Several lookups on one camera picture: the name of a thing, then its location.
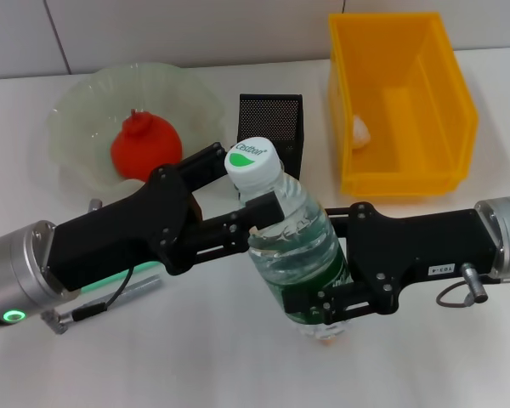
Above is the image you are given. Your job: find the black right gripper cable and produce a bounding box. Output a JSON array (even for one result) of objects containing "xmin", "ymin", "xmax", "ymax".
[{"xmin": 435, "ymin": 262, "xmax": 490, "ymax": 308}]

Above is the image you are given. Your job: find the silver marker pen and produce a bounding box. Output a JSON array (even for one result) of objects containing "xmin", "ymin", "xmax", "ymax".
[{"xmin": 105, "ymin": 275, "xmax": 162, "ymax": 307}]

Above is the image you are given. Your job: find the white paper ball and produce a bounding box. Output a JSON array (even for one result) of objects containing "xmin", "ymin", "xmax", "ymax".
[{"xmin": 351, "ymin": 114, "xmax": 373, "ymax": 150}]

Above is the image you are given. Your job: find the green glass fruit plate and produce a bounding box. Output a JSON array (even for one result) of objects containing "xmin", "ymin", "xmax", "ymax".
[{"xmin": 46, "ymin": 61, "xmax": 226, "ymax": 201}]

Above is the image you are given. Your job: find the black mesh pen holder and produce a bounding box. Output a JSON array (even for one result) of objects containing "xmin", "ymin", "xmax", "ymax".
[{"xmin": 236, "ymin": 93, "xmax": 305, "ymax": 179}]

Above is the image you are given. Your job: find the yellow plastic bin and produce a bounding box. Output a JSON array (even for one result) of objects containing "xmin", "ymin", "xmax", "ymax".
[{"xmin": 327, "ymin": 11, "xmax": 480, "ymax": 201}]

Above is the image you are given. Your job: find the red pomegranate toy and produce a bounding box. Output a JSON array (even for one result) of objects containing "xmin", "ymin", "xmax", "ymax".
[{"xmin": 110, "ymin": 108, "xmax": 184, "ymax": 182}]

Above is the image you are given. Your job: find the clear green-label water bottle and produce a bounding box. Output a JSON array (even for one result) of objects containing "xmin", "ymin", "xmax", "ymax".
[{"xmin": 224, "ymin": 136, "xmax": 352, "ymax": 343}]

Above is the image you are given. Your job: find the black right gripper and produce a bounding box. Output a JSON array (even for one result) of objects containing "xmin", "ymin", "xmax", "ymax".
[{"xmin": 283, "ymin": 201, "xmax": 501, "ymax": 327}]

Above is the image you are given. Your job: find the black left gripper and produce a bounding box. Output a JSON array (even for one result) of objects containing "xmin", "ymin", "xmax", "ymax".
[{"xmin": 46, "ymin": 143, "xmax": 230, "ymax": 292}]

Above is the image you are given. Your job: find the green utility knife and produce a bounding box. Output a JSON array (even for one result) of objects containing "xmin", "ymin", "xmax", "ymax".
[{"xmin": 78, "ymin": 261, "xmax": 162, "ymax": 294}]

